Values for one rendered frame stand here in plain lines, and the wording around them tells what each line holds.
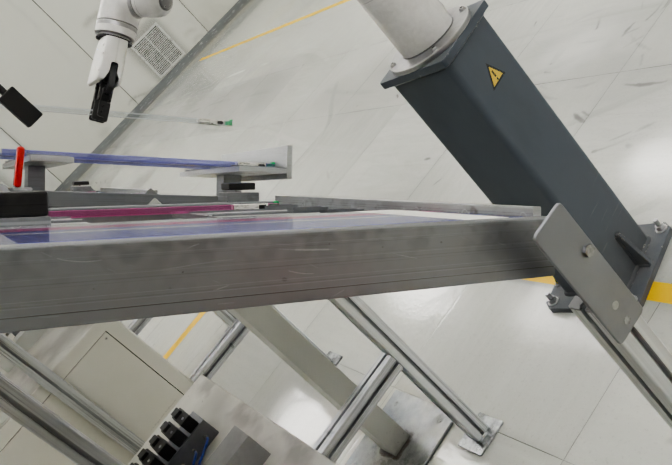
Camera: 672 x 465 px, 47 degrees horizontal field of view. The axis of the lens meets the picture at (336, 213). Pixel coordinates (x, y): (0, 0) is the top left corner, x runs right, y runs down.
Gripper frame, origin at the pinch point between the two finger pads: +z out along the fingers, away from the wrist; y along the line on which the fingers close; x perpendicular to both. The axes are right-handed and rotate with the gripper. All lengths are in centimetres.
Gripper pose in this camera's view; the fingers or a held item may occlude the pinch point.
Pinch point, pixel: (99, 111)
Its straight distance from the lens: 169.3
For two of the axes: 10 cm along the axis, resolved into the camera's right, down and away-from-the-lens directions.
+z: -1.7, 9.8, -0.9
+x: 8.5, 1.9, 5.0
